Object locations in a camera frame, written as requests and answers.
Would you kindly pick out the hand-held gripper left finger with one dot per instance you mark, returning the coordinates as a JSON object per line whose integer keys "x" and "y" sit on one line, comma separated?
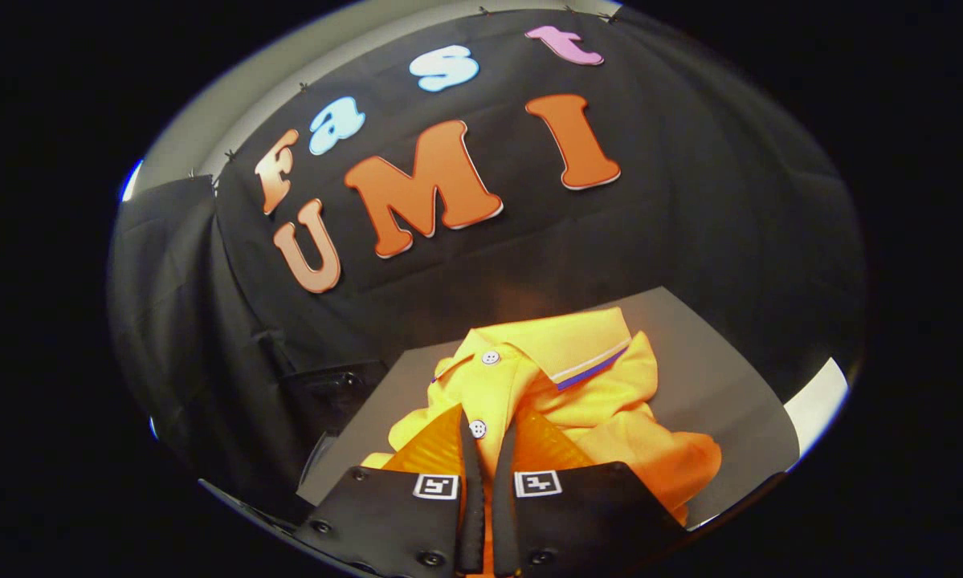
{"x": 471, "y": 514}

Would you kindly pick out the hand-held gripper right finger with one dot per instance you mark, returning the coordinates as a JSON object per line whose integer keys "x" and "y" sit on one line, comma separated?
{"x": 507, "y": 514}

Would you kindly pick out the yellow polo shirt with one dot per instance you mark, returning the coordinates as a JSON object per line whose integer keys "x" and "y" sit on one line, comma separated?
{"x": 577, "y": 353}

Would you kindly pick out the white panel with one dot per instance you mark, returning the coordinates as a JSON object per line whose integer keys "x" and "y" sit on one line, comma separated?
{"x": 818, "y": 409}

